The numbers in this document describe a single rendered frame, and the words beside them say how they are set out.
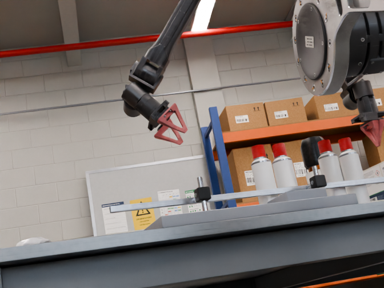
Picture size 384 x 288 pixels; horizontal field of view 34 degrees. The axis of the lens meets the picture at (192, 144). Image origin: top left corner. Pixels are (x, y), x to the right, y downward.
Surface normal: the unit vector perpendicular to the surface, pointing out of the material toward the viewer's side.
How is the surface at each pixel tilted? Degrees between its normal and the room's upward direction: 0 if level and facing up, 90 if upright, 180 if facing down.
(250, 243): 90
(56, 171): 90
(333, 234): 90
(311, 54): 90
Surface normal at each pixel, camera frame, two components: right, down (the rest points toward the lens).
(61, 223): 0.12, -0.30
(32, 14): 0.18, 0.94
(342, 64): 0.22, 0.56
